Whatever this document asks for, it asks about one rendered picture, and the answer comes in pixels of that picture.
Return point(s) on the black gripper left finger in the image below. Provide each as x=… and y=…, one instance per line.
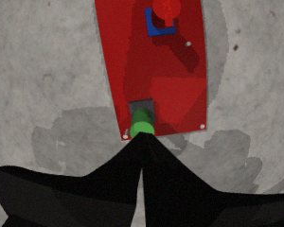
x=104, y=198

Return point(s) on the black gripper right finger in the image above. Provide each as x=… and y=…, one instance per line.
x=176, y=197

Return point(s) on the red circuit board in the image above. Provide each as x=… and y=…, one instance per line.
x=155, y=56

